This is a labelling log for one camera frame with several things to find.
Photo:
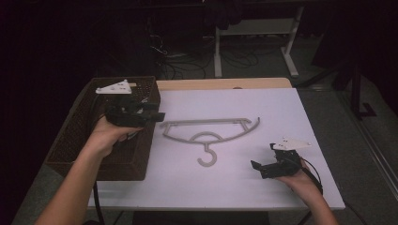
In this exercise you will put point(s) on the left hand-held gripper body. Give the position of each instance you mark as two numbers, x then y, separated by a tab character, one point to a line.
122	112

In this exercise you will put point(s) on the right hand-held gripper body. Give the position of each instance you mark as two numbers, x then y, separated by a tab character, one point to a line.
286	162

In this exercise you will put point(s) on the brown wicker basket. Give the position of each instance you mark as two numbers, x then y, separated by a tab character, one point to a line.
125	162

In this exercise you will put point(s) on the person's left hand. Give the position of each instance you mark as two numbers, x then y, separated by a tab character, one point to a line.
103	137

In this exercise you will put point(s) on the person's right hand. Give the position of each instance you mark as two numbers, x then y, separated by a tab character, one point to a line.
305	187

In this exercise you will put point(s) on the white board sheet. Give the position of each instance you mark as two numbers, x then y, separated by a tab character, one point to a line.
234	184

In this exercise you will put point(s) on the black metal stand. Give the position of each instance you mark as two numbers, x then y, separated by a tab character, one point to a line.
356	93

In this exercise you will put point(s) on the white metal desk frame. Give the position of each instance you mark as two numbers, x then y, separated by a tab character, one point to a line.
217	53

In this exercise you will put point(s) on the grey floor rail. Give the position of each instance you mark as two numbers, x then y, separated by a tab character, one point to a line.
375	156

